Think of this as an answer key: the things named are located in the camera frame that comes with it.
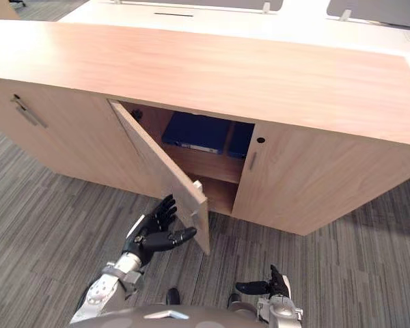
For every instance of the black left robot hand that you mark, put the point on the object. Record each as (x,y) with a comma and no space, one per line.
(157,235)

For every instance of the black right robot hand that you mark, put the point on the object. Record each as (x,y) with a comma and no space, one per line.
(276,286)

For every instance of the wooden cabinet door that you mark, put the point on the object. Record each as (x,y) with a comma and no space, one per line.
(164,171)

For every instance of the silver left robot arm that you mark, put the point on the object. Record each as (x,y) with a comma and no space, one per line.
(106,290)

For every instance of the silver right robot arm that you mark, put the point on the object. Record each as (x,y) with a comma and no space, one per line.
(280,309)

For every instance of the wooden cabinet shelf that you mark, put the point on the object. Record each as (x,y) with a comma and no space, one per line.
(205,164)

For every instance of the blue folder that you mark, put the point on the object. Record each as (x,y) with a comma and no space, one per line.
(240,140)
(194,131)

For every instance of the black door hinge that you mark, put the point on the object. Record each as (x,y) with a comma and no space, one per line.
(136,113)

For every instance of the wooden office cabinet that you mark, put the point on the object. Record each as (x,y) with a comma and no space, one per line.
(205,112)

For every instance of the white office desk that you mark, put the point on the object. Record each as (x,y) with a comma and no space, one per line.
(246,25)

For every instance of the dark right robot foot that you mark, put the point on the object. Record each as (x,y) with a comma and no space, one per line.
(235,300)

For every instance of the dark robot foot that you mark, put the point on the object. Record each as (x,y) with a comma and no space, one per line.
(173,296)
(235,300)

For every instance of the dark left robot foot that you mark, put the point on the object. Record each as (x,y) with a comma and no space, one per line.
(173,296)

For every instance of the grey robot torso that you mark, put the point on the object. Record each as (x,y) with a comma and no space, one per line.
(177,317)

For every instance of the grey desk divider panel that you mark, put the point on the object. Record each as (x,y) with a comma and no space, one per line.
(198,4)
(376,12)

